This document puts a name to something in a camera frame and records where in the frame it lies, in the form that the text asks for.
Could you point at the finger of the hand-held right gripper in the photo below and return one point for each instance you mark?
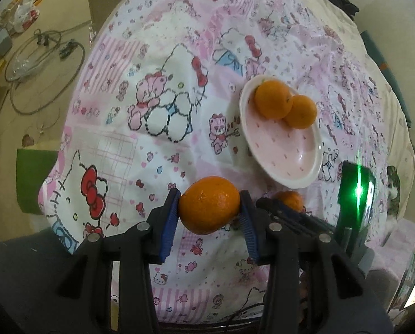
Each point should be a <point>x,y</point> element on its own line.
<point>299,217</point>

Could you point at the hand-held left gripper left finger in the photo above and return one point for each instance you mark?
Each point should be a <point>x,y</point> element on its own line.
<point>169,223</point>

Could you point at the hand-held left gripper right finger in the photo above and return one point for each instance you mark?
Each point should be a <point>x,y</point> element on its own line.
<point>248,230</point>

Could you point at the small orange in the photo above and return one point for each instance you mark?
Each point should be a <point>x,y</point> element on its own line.
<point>291,199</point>

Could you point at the large orange with pale speckles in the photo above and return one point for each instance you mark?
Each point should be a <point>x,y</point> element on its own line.
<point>209,204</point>

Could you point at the pink dotted plate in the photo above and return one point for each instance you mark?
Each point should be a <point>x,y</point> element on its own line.
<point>280,146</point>

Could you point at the medium round orange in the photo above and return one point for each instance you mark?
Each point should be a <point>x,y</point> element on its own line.
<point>300,112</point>

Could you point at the large orange with green stem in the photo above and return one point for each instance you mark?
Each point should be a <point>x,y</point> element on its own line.
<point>272,98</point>

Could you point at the pink cartoon printed blanket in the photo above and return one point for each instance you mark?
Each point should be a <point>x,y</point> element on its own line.
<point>151,111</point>

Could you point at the green box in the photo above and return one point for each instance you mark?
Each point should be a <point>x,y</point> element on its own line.
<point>33,179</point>

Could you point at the clear plastic container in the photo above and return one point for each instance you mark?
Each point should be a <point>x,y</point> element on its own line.
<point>24,63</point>

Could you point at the grey square box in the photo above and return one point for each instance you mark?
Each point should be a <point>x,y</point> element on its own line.
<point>1,42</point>

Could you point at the white red plastic bag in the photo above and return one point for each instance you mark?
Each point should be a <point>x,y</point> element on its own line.
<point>25,14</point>

